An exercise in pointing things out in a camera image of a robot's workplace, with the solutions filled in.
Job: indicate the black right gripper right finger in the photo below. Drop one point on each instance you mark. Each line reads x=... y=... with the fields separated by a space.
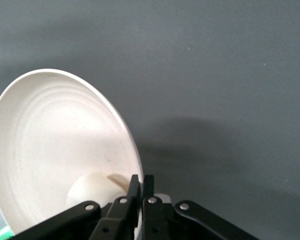
x=152 y=220

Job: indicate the round cream plate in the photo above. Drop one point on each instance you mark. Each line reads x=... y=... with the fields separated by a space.
x=60 y=140

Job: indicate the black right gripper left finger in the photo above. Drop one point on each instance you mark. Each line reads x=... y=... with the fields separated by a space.
x=120 y=215

